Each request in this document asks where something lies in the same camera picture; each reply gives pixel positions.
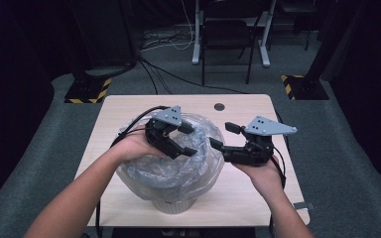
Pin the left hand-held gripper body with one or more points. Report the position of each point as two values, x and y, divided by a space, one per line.
163 132

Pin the black stand with striped base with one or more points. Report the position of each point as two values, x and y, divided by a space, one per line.
86 89
307 86

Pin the grey metal table bracket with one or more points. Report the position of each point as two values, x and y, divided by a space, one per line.
304 206

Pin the clear plastic trash bag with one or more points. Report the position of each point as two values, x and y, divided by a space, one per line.
178 178

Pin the person's left hand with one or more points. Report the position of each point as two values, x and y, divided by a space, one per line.
134 145

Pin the person's right hand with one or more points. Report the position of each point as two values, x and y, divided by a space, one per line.
266 177

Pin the dark stool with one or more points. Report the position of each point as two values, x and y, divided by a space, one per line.
299 10

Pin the black folding chair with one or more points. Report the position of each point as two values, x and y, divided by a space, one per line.
226 33

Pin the white metal desk frame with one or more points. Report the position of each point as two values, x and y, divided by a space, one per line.
196 39

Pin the grey slatted plastic waste basket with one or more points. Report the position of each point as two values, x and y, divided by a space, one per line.
173 206

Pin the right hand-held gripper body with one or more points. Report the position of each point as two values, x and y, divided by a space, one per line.
258 152

